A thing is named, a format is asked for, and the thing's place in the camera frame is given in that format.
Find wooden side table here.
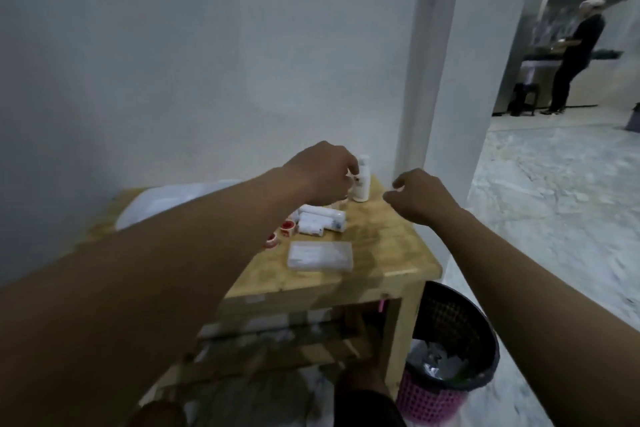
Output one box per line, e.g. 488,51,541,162
65,175,444,403

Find person's leg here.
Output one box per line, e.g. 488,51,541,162
333,361,407,427
126,400,189,427

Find person's left leg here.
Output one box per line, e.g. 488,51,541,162
126,400,189,427

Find person's left hand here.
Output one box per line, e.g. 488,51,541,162
281,140,361,207

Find clear plastic box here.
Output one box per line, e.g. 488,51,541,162
286,240,354,273

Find person's right hand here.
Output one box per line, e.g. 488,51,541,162
382,168,463,228

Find white plastic bag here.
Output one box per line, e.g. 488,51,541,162
114,180,242,232

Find large white gauze roll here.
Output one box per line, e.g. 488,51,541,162
298,204,347,233

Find person's left forearm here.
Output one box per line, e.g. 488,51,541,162
0,167,303,427

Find person's right leg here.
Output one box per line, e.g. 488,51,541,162
333,361,407,427

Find white packets on shelf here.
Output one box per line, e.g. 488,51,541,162
197,309,334,348

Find clear plastic bin liner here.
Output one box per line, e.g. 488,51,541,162
406,339,472,383

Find white plastic bottle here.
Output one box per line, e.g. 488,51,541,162
350,154,372,203

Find black and pink waste basket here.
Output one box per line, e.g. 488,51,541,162
395,281,501,425

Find black stool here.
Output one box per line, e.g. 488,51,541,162
508,82,541,117

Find person's right forearm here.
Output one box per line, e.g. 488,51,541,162
429,208,640,427

